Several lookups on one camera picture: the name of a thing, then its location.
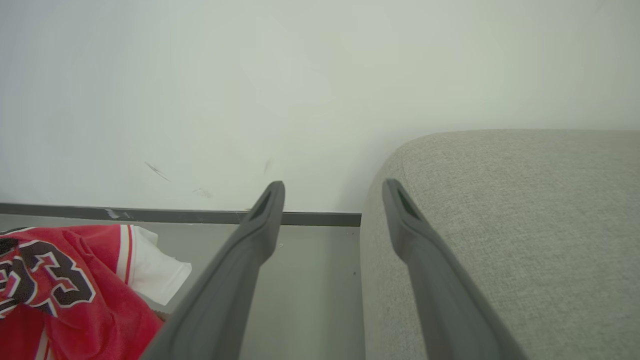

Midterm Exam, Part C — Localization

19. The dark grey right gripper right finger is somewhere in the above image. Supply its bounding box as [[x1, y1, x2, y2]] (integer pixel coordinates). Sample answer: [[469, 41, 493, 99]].
[[382, 179, 530, 360]]

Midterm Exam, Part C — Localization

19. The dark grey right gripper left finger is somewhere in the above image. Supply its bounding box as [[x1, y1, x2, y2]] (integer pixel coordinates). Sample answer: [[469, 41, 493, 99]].
[[140, 181, 286, 360]]

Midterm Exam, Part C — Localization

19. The dark grey baseboard strip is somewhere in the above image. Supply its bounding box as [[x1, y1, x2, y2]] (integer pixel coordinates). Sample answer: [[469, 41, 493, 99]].
[[0, 202, 362, 227]]

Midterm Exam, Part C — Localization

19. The white garment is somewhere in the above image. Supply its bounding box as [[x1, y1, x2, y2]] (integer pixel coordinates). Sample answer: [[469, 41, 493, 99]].
[[131, 225, 193, 306]]

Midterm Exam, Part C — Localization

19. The red basketball jersey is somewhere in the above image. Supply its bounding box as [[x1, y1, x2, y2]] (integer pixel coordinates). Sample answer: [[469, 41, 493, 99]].
[[0, 224, 166, 360]]

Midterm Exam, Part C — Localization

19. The beige fabric sofa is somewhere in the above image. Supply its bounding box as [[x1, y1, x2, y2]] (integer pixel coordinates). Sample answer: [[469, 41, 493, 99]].
[[360, 129, 640, 360]]

